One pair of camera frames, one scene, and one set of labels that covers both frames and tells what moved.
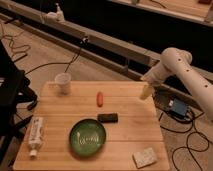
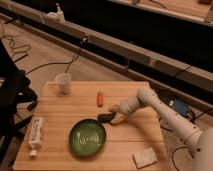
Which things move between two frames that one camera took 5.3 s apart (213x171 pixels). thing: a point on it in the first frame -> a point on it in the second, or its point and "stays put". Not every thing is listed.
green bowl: (87, 138) stays put
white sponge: (144, 158) stays put
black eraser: (107, 117) stays put
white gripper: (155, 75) -> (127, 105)
